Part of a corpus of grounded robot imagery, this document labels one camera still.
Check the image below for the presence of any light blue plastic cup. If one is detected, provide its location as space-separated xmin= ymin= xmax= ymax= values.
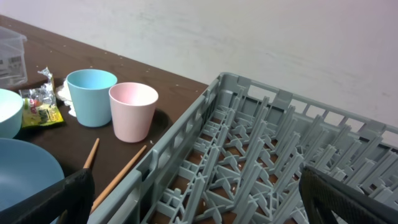
xmin=66 ymin=69 xmax=118 ymax=128

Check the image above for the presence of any dark blue plate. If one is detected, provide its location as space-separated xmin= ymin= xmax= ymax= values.
xmin=1 ymin=138 xmax=64 ymax=211

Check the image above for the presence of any grey dishwasher rack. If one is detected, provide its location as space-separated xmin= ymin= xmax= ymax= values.
xmin=88 ymin=73 xmax=397 ymax=223

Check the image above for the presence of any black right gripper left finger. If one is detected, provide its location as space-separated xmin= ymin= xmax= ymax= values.
xmin=1 ymin=169 xmax=95 ymax=223

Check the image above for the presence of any wooden chopstick left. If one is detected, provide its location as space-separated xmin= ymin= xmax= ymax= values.
xmin=83 ymin=138 xmax=100 ymax=169

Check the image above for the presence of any wooden chopstick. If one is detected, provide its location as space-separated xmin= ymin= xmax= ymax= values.
xmin=90 ymin=145 xmax=147 ymax=213
xmin=83 ymin=138 xmax=100 ymax=169

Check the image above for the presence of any pink plastic cup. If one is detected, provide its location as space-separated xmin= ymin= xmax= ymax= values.
xmin=109 ymin=82 xmax=159 ymax=142

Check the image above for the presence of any clear plastic bin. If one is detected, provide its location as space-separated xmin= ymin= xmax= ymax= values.
xmin=0 ymin=27 xmax=27 ymax=88

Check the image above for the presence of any white tissue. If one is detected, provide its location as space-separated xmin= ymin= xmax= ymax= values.
xmin=55 ymin=80 xmax=76 ymax=117

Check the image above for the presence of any yellow snack wrapper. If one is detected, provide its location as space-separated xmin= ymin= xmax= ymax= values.
xmin=19 ymin=67 xmax=64 ymax=128

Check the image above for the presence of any light blue rice bowl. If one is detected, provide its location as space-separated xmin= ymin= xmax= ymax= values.
xmin=1 ymin=89 xmax=24 ymax=138

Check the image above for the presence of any wooden chopstick right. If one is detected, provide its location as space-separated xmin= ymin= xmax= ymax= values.
xmin=90 ymin=145 xmax=147 ymax=213

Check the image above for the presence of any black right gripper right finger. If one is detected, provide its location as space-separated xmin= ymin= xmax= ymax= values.
xmin=298 ymin=166 xmax=397 ymax=224

